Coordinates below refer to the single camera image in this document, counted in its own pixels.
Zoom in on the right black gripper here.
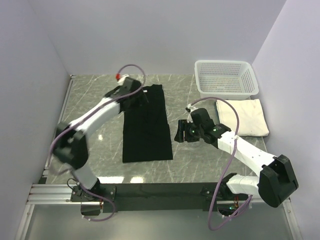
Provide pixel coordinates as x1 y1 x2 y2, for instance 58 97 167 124
174 119 204 143

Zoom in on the black t shirt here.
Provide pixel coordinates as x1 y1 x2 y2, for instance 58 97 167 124
122 84 173 163

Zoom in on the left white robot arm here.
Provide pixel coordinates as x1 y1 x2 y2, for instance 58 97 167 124
49 74 147 201

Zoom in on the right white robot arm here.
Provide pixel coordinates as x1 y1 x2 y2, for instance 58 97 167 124
174 108 299 208

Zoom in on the folded white t shirt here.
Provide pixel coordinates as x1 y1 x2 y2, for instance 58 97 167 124
216 99 270 137

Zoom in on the white perforated plastic basket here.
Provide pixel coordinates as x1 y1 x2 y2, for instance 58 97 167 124
194 60 259 100

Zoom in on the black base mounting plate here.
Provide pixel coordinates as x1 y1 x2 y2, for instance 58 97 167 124
69 182 251 215

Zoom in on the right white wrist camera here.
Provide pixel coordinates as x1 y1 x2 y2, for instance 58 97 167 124
185 103 198 113

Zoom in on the aluminium left side rail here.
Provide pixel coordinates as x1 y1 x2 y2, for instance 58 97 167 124
38 74 76 183

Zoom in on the aluminium front frame rail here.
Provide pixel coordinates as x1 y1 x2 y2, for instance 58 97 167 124
26 181 291 206

